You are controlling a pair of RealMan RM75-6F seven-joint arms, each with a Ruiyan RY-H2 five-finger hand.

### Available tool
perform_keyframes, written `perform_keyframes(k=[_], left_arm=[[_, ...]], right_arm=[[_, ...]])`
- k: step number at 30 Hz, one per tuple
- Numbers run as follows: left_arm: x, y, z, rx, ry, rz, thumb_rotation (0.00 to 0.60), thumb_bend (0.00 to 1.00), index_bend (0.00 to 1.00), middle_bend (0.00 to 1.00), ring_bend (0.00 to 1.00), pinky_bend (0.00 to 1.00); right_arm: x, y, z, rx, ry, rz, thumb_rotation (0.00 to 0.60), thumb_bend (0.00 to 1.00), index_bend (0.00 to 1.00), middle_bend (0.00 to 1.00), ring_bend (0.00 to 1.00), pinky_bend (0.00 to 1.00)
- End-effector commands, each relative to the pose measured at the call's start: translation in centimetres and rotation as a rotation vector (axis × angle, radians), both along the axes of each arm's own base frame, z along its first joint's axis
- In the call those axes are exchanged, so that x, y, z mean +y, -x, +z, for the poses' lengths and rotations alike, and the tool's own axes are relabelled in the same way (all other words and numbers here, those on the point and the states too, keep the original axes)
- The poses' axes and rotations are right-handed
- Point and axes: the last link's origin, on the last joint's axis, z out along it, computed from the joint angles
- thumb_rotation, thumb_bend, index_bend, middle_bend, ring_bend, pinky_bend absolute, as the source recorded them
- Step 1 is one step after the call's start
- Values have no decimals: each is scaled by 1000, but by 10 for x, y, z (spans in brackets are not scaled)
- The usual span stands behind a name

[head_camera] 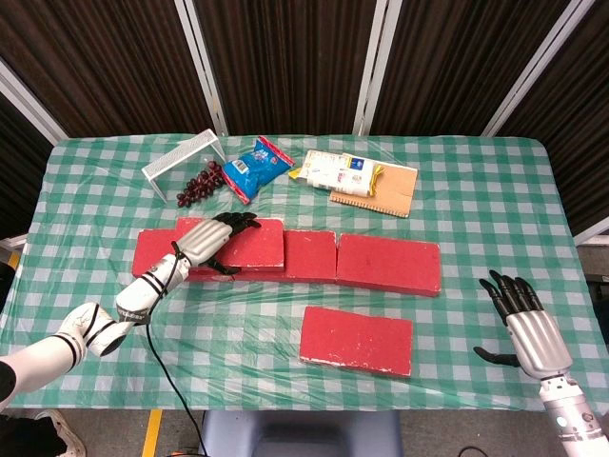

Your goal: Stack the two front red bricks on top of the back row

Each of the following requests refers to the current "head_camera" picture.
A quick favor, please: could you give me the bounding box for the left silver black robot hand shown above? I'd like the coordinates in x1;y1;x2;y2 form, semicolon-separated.
171;211;263;276

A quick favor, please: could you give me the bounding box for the blue snack bag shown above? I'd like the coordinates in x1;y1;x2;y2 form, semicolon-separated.
221;135;296;206

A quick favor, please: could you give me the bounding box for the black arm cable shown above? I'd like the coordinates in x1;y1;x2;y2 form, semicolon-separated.
142;241;210;457

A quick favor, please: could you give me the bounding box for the green checkered tablecloth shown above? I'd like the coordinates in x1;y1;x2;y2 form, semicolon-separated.
0;132;580;413

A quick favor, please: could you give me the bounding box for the red brick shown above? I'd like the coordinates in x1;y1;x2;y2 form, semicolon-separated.
132;228;201;280
298;306;414;378
175;216;285;270
232;228;339;286
335;232;442;299

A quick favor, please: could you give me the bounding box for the brown spiral notebook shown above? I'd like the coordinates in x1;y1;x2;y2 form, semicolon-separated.
329;164;420;219

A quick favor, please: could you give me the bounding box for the dark red grape bunch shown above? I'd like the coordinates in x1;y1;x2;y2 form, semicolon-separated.
176;160;225;209

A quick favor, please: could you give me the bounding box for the white shoe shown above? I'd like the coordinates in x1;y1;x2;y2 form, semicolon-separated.
35;409;87;457

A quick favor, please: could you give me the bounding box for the white plastic food package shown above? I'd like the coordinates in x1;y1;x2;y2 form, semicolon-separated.
288;149;386;197

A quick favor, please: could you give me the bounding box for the white wire mesh shelf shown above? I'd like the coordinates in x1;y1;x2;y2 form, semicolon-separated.
141;129;227;204

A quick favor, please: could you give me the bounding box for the dark folding screen white frame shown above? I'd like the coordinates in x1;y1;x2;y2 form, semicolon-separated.
0;0;609;239

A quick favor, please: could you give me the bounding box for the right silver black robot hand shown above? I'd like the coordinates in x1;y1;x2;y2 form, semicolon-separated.
473;269;574;380

